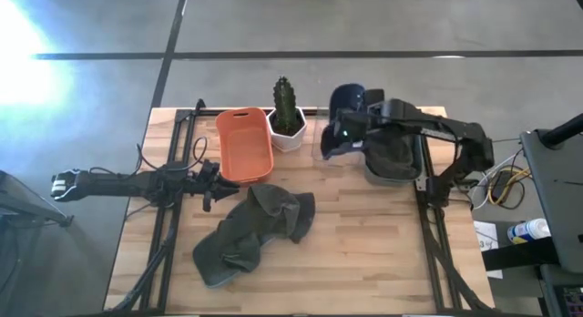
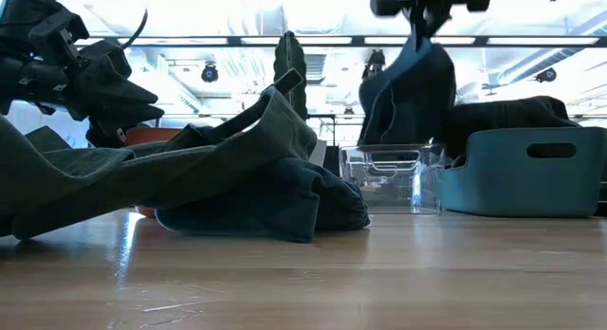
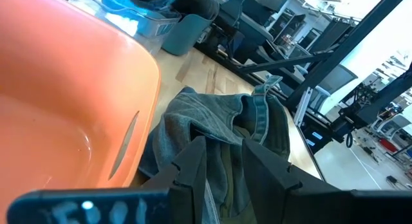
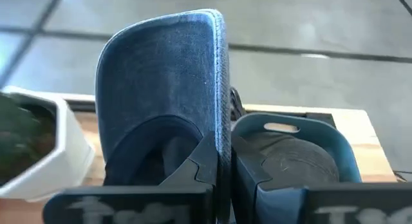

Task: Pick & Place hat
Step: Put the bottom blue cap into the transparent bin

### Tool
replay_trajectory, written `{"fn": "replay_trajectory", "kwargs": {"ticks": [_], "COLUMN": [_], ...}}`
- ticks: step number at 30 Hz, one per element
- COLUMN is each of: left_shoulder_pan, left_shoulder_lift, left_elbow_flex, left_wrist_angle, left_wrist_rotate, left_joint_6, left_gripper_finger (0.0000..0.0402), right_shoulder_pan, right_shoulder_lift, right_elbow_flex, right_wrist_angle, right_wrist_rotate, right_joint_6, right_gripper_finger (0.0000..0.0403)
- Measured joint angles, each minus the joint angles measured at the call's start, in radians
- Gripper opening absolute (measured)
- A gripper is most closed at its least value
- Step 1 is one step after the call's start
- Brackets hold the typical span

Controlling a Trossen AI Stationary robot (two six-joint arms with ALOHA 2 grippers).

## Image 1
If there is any orange plastic basket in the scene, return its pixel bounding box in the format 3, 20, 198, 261
215, 107, 275, 185

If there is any green cactus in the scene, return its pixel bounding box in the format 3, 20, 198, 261
271, 76, 300, 130

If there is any grey cart top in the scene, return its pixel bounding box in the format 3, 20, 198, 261
520, 128, 583, 275

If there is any dark grey cart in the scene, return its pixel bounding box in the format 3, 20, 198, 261
0, 169, 75, 317

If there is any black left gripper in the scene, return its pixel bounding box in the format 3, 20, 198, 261
196, 158, 241, 213

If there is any white blue canister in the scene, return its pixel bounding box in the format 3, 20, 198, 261
506, 217, 552, 245

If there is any white paper sheet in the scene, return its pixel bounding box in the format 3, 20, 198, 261
472, 220, 505, 281

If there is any white cable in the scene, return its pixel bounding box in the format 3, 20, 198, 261
468, 148, 525, 210

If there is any black cable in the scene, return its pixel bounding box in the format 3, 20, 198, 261
135, 135, 210, 172

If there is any white hexagonal plant pot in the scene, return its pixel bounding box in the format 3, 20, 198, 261
266, 106, 309, 153

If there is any device with screen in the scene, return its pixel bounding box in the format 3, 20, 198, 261
541, 264, 583, 317

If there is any black power adapter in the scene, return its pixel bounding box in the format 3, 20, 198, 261
493, 169, 517, 199

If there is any yellow cable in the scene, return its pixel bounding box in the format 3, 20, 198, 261
486, 168, 533, 207

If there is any navy blue cap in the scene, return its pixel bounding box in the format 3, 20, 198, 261
319, 82, 368, 161

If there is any dark grey hat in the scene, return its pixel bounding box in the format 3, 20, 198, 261
363, 135, 419, 181

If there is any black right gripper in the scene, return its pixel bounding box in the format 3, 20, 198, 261
334, 87, 388, 149

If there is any black bar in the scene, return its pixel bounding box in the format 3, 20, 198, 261
481, 236, 561, 272

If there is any black pole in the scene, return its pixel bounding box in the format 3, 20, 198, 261
540, 112, 583, 148

